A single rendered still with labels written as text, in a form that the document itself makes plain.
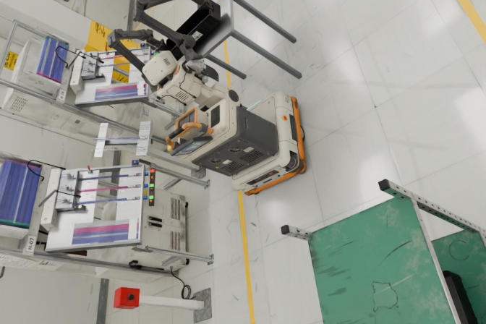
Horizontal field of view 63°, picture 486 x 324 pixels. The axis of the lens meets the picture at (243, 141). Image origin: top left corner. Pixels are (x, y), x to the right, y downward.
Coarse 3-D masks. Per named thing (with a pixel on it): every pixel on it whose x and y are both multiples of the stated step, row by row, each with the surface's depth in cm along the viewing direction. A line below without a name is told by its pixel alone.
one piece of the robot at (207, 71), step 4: (204, 64) 284; (204, 68) 283; (208, 68) 287; (212, 68) 290; (196, 72) 282; (200, 72) 282; (204, 72) 281; (208, 72) 285; (212, 72) 288; (216, 72) 291; (204, 76) 282; (208, 76) 283; (212, 76) 286; (216, 76) 289; (204, 80) 282; (216, 80) 288
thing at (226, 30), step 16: (224, 0) 310; (240, 0) 314; (224, 16) 301; (256, 16) 328; (224, 32) 293; (192, 48) 324; (208, 48) 303; (256, 48) 303; (224, 64) 379; (288, 64) 326
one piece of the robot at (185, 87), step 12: (180, 72) 262; (192, 72) 271; (168, 84) 268; (180, 84) 265; (192, 84) 275; (204, 84) 286; (216, 84) 290; (168, 96) 276; (180, 96) 276; (192, 96) 275; (204, 96) 284; (216, 96) 286; (228, 96) 292; (240, 96) 303
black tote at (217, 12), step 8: (208, 0) 294; (216, 8) 297; (192, 16) 309; (200, 16) 309; (208, 16) 288; (216, 16) 293; (184, 24) 315; (192, 24) 316; (200, 24) 294; (208, 24) 295; (216, 24) 295; (184, 32) 323; (192, 32) 301; (200, 32) 302; (208, 32) 302; (168, 40) 330; (176, 48) 316; (176, 56) 324
